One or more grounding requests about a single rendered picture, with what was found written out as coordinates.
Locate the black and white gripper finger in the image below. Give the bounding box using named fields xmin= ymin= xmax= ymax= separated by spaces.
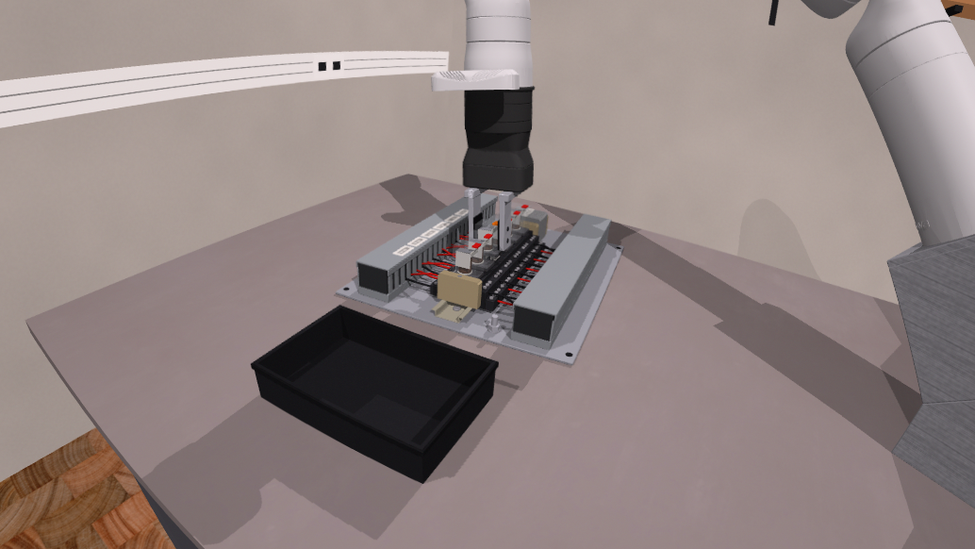
xmin=464 ymin=188 xmax=487 ymax=233
xmin=498 ymin=191 xmax=521 ymax=251

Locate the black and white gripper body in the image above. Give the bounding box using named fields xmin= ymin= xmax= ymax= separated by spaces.
xmin=431 ymin=41 xmax=535 ymax=192

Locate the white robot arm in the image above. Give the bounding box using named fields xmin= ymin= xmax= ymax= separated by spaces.
xmin=465 ymin=0 xmax=975 ymax=246

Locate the black rectangular tray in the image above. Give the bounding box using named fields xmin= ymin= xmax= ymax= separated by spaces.
xmin=251 ymin=305 xmax=489 ymax=484

